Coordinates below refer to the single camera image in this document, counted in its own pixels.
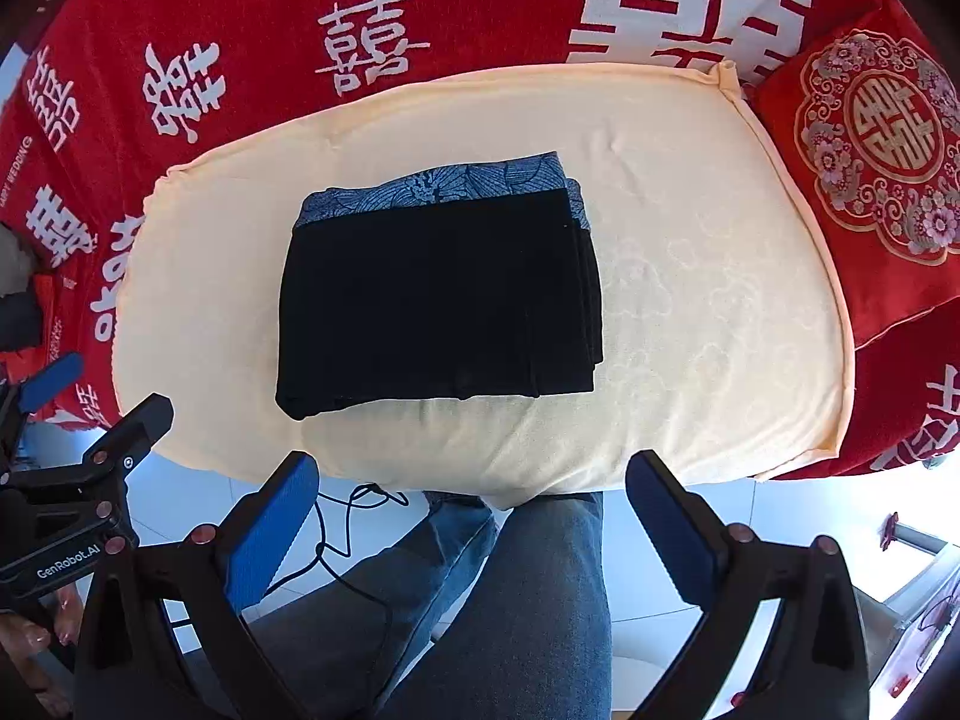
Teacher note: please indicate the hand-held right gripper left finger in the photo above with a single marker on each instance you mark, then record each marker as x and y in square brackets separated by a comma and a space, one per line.
[274, 532]

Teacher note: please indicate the black pants blue patterned waistband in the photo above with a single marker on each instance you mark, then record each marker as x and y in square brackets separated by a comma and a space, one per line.
[435, 300]

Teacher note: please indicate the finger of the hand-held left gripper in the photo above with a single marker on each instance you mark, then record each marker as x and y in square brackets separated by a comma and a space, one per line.
[56, 379]
[131, 427]

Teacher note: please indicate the person's left hand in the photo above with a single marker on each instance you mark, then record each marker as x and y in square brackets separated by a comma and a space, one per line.
[34, 645]

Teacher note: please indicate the person's right leg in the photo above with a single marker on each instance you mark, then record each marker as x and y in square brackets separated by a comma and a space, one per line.
[540, 615]

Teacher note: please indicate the red printed blanket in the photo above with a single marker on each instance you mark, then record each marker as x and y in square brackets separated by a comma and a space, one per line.
[262, 30]

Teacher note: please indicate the red embroidered pillow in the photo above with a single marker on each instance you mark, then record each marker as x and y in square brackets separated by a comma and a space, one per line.
[877, 157]

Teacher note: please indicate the metal framed furniture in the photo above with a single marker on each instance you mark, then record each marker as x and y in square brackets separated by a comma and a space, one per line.
[922, 600]

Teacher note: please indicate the dark cloth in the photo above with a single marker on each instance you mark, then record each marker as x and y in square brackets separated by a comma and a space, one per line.
[19, 319]

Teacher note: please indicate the person's left leg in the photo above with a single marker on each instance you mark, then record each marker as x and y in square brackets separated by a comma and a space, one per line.
[427, 577]

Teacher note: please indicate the person's leg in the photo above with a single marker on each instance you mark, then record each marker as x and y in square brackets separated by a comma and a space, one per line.
[540, 615]
[427, 577]

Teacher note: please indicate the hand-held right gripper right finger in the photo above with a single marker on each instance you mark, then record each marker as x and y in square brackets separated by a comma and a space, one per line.
[675, 532]

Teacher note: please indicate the cream folded towel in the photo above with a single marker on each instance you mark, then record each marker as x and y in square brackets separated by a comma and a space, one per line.
[712, 277]

